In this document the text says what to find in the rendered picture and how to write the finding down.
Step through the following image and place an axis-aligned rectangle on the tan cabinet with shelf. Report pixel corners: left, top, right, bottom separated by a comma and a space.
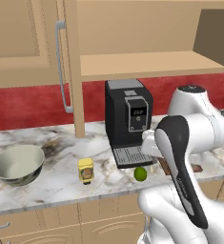
76, 0, 224, 83

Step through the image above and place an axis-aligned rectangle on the tan lower cabinet door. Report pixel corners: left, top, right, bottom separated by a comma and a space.
78, 193, 148, 244

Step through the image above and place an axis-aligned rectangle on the tan lower cabinet front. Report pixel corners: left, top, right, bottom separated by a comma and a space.
197, 178, 224, 203

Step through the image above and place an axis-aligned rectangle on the yellow condiment bottle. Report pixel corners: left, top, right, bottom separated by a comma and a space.
77, 157, 95, 186

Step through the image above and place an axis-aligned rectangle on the green lime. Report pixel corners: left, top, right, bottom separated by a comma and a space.
133, 167, 149, 182

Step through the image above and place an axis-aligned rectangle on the brown cutting board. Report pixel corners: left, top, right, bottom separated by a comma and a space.
156, 156, 204, 176

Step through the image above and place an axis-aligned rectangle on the white garlic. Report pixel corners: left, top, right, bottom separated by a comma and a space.
149, 164, 159, 175

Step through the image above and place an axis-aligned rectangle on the tan closed cabinet door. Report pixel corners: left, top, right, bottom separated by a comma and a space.
0, 0, 67, 90

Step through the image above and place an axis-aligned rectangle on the grey-green bowl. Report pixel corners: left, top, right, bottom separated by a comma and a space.
0, 144, 46, 188

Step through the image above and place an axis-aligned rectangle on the grey cabinet door handle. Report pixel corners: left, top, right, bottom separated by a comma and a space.
54, 19, 75, 114

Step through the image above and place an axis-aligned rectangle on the tan open cabinet door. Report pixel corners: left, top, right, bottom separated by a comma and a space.
63, 0, 87, 139
193, 8, 224, 78

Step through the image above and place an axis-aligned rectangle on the black coffee machine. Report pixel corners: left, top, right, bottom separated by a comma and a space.
104, 78, 158, 170

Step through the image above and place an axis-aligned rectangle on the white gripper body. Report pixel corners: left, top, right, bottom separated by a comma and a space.
140, 128, 164, 159

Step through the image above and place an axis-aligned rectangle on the tan drawer front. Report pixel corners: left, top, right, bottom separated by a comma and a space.
0, 203, 83, 244

